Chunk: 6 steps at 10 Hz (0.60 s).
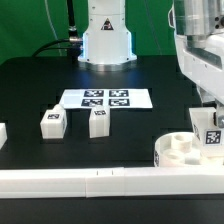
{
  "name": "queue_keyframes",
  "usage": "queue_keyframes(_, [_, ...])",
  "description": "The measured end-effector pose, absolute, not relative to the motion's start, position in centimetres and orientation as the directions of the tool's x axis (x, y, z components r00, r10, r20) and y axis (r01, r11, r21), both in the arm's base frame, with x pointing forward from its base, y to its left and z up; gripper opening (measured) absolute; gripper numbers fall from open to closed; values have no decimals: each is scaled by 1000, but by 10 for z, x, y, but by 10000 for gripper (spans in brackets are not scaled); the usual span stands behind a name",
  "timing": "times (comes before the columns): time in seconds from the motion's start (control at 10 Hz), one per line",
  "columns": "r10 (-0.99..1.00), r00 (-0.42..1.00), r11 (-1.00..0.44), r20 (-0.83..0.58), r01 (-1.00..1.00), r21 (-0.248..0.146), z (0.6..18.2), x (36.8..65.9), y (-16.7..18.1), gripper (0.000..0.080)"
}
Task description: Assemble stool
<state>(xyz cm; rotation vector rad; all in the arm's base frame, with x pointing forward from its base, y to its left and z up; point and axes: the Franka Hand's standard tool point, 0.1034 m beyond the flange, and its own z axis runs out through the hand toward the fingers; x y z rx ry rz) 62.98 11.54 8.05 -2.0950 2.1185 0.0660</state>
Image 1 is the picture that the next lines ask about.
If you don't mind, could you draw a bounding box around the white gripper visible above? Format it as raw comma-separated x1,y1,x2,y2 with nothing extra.
175,34,224,128

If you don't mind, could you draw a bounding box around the white round stool seat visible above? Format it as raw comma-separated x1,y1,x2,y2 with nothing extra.
154,132,224,167

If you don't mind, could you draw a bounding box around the white sheet with tags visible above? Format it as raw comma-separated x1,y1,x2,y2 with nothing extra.
59,89,153,109

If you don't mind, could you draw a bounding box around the white front barrier rail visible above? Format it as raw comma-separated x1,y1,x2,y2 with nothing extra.
0,167,224,199

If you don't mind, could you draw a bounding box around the white barrier rail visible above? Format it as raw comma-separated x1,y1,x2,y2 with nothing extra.
0,123,7,150
0,167,224,199

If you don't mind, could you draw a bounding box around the black cable with connector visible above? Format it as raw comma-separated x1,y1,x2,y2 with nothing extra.
32,0,84,63

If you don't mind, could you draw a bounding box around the thin grey cable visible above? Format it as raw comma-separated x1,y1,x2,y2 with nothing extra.
44,0,64,57

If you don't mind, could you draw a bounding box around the white left barrier rail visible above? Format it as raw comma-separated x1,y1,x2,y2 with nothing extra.
0,123,7,150

